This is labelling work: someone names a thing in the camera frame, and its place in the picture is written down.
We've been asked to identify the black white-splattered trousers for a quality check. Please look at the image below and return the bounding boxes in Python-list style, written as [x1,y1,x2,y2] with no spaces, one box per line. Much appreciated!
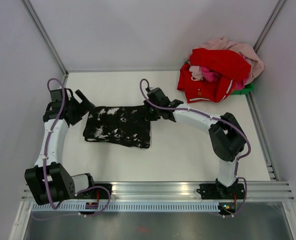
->
[83,105,151,149]

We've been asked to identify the magenta pink trousers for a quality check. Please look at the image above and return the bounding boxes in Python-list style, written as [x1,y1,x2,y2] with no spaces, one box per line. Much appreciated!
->
[200,67,220,82]

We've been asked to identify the red trousers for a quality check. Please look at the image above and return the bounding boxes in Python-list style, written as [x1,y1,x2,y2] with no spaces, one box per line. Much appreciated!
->
[177,48,251,103]

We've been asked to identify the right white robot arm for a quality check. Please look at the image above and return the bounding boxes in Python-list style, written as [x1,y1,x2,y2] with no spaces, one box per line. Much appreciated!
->
[144,87,246,198]

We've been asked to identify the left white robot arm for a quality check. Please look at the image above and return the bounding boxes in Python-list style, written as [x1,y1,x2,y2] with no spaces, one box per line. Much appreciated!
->
[25,88,97,206]

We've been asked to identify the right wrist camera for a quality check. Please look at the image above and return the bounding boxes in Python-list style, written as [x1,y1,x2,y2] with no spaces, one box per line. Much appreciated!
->
[146,86,157,92]

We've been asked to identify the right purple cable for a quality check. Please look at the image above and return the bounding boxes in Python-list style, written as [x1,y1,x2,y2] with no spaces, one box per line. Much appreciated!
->
[139,78,251,216]

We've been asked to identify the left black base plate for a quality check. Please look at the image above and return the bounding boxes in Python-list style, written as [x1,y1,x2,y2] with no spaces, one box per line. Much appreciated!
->
[75,183,113,200]

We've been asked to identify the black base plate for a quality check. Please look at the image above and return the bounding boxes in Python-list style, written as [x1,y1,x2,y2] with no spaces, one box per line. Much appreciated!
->
[75,183,113,200]
[196,183,245,200]

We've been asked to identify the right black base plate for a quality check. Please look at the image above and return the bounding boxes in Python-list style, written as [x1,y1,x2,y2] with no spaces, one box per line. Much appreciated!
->
[196,183,245,200]

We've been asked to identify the white slotted cable duct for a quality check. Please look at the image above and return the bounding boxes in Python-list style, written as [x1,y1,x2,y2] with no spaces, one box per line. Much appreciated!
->
[31,201,220,213]

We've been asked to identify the left aluminium frame post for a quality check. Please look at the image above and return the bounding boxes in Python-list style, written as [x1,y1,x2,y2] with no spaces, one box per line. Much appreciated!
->
[21,0,68,77]

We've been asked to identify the aluminium frame post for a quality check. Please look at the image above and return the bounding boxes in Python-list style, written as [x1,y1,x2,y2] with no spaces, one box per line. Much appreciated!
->
[253,0,287,53]
[21,0,68,77]

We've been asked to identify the aluminium mounting rail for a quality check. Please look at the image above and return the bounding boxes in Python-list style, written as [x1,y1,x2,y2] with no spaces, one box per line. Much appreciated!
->
[21,181,295,201]

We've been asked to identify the right aluminium frame post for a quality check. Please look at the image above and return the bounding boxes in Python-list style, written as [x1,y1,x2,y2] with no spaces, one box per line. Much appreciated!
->
[253,0,287,53]

